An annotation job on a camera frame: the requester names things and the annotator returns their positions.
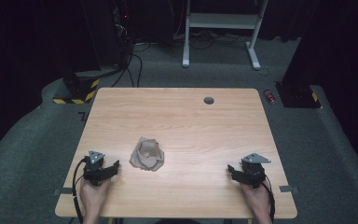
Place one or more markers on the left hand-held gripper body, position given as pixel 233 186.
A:
pixel 93 170

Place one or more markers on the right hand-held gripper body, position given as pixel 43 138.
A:
pixel 254 172

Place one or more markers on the beige cloth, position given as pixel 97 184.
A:
pixel 147 154

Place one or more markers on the person's left hand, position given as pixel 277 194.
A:
pixel 92 196

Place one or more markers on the person's right hand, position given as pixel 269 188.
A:
pixel 259 199

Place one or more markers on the grey tape piece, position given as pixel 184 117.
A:
pixel 289 188
pixel 63 191

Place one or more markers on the grey table grommet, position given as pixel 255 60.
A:
pixel 209 100

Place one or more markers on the red can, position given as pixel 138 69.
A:
pixel 269 96

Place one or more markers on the black yellow striped base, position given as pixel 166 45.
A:
pixel 77 91

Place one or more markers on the black base with yellow corner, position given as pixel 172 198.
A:
pixel 298 96

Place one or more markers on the dark equipment rack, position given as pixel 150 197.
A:
pixel 122 31

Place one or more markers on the white metal stand frame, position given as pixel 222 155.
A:
pixel 223 20

